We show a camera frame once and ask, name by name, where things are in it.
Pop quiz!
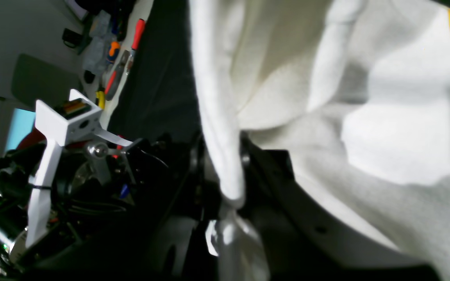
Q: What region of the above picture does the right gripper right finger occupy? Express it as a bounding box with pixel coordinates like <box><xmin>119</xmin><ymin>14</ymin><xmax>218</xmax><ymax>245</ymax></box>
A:
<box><xmin>240</xmin><ymin>133</ymin><xmax>439</xmax><ymax>281</ymax></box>

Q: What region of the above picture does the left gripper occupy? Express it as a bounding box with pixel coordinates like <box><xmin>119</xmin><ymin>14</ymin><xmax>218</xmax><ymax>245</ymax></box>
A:
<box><xmin>0</xmin><ymin>134</ymin><xmax>182</xmax><ymax>274</ymax></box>

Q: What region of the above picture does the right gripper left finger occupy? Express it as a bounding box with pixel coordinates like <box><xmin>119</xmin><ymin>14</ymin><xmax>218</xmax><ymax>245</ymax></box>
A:
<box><xmin>143</xmin><ymin>133</ymin><xmax>220</xmax><ymax>281</ymax></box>

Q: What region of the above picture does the white t-shirt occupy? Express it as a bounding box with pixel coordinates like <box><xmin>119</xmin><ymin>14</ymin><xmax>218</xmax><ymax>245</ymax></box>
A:
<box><xmin>189</xmin><ymin>0</ymin><xmax>450</xmax><ymax>281</ymax></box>

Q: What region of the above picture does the black table cloth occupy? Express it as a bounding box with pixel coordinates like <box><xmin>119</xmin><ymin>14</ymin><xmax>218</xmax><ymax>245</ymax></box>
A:
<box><xmin>107</xmin><ymin>0</ymin><xmax>201</xmax><ymax>143</ymax></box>

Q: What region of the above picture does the orange blue screwdriver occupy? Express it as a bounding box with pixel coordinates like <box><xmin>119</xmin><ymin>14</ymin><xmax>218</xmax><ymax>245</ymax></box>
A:
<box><xmin>106</xmin><ymin>41</ymin><xmax>120</xmax><ymax>64</ymax></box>

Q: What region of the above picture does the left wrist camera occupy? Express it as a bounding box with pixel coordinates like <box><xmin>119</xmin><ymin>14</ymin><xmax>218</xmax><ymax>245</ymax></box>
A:
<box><xmin>25</xmin><ymin>89</ymin><xmax>132</xmax><ymax>249</ymax></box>

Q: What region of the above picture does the red handled screwdriver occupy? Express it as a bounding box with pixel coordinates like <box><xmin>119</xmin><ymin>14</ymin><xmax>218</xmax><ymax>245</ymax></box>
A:
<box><xmin>126</xmin><ymin>18</ymin><xmax>145</xmax><ymax>74</ymax></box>

